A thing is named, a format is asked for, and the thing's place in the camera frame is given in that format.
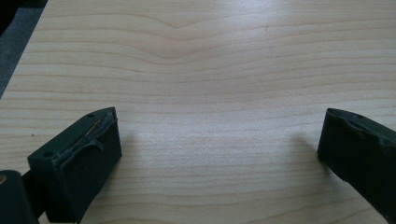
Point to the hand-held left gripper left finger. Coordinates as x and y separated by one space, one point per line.
77 161

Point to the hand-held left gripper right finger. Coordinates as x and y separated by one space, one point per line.
358 149

